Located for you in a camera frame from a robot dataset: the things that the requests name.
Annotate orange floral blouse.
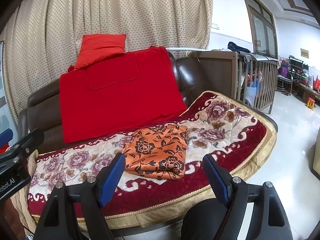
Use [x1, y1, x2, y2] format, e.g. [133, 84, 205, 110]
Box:
[122, 124, 188, 181]

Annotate dark clothes on crib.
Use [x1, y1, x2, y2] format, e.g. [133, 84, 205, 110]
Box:
[227, 42, 251, 53]

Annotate brown leather sofa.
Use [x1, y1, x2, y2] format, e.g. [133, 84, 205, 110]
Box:
[18, 51, 277, 153]

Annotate floral maroon sofa mat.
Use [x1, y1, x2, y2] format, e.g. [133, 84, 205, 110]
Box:
[27, 92, 277, 229]

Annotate beige dotted curtain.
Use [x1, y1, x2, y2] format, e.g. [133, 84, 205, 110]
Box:
[1, 0, 213, 119]

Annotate small red stool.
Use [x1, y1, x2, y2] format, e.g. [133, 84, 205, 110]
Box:
[306, 97, 315, 110]

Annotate red pillow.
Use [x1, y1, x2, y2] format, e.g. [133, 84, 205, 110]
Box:
[74, 34, 126, 70]

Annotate red folded blanket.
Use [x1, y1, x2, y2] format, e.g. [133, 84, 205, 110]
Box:
[59, 47, 187, 144]

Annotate brown wooden crib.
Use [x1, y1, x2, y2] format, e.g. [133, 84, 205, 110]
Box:
[188, 50, 278, 113]

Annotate black metal chair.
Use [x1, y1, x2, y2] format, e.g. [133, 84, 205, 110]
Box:
[278, 55, 303, 96]

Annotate brown framed window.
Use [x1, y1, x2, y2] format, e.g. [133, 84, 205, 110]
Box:
[245, 0, 278, 59]

